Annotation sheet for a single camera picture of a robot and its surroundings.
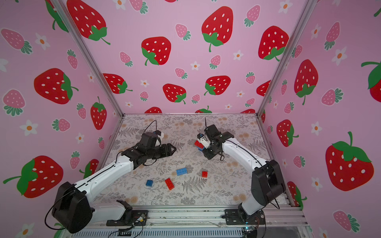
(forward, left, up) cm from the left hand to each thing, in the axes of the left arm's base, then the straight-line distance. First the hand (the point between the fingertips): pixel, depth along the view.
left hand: (173, 149), depth 82 cm
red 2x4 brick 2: (-15, +3, -14) cm, 21 cm away
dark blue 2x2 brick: (+9, -16, -14) cm, 23 cm away
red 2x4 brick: (+2, -14, +2) cm, 14 cm away
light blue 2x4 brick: (-7, -4, -15) cm, 16 cm away
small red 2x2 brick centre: (-8, -18, -15) cm, 25 cm away
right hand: (+1, -21, -5) cm, 22 cm away
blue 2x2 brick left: (-14, +15, -16) cm, 26 cm away
